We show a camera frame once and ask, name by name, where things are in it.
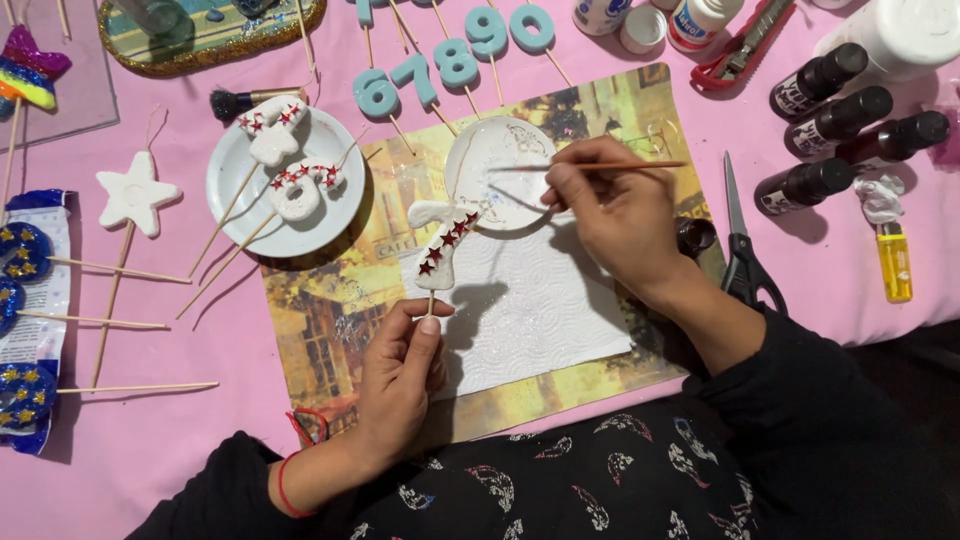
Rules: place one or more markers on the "person's left hand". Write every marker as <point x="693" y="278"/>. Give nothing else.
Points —
<point x="394" y="382"/>

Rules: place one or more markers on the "person's right hand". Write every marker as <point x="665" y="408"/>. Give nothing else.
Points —
<point x="622" y="217"/>

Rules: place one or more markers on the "thin wooden paintbrush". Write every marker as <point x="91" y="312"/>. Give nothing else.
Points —
<point x="637" y="165"/>

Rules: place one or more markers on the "white number seven topper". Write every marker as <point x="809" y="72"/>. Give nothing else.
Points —
<point x="442" y="251"/>

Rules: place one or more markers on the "yellow painted street placemat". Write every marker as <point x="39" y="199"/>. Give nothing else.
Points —
<point x="352" y="330"/>

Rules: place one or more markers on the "small dark bottle cap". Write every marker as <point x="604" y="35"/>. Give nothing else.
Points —
<point x="696" y="236"/>

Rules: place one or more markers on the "white paper towel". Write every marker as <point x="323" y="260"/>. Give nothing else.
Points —
<point x="540" y="315"/>

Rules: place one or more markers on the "small white dish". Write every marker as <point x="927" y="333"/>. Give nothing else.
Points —
<point x="491" y="176"/>

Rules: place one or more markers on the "dark brown paint bottle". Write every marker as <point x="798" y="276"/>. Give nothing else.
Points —
<point x="836" y="121"/>
<point x="802" y="187"/>
<point x="896" y="141"/>
<point x="817" y="81"/>

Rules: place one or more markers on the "white round lid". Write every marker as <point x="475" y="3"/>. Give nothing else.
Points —
<point x="643" y="30"/>

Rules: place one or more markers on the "person's black patterned garment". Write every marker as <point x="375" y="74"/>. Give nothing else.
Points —
<point x="562" y="480"/>

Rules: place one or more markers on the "red utility knife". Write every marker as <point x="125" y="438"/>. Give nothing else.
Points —
<point x="739" y="52"/>

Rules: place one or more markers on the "white glue bottle, blue label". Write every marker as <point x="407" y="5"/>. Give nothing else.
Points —
<point x="600" y="15"/>

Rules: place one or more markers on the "white number six topper, red stars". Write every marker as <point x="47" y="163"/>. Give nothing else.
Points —
<point x="296" y="199"/>

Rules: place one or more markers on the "white glue bottle, red label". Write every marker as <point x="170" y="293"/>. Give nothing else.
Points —
<point x="701" y="22"/>

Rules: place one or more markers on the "row of light blue number toppers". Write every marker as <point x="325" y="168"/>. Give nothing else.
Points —
<point x="456" y="64"/>

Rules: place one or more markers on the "white round plate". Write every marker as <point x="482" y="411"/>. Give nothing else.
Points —
<point x="247" y="202"/>

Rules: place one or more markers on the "crumpled white tissue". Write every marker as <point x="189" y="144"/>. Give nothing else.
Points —
<point x="879" y="196"/>

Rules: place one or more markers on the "pink tablecloth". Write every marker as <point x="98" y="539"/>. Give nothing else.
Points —
<point x="150" y="480"/>

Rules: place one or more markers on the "yellow lighter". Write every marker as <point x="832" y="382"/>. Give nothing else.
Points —
<point x="895" y="266"/>

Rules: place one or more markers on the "white star topper on stick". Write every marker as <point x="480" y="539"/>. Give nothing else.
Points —
<point x="137" y="196"/>

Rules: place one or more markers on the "large white plastic bottle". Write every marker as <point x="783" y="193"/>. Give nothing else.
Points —
<point x="892" y="34"/>

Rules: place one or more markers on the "white and blue plastic bag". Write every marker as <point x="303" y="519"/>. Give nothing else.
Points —
<point x="45" y="337"/>

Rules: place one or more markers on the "bare wooden skewer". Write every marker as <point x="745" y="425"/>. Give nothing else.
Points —
<point x="304" y="37"/>

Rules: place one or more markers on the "blue glitter topper, gold stars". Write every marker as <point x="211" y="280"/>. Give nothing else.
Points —
<point x="24" y="253"/>
<point x="26" y="397"/>
<point x="9" y="304"/>

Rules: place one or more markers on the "gold glitter rimmed tray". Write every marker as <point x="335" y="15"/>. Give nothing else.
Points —
<point x="225" y="41"/>

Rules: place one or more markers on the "clear glass sheet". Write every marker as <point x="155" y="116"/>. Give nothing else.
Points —
<point x="82" y="97"/>

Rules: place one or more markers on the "clear glass jar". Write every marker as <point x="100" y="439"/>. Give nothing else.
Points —
<point x="154" y="16"/>

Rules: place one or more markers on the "rainbow glitter star topper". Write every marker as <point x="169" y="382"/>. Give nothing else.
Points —
<point x="28" y="71"/>

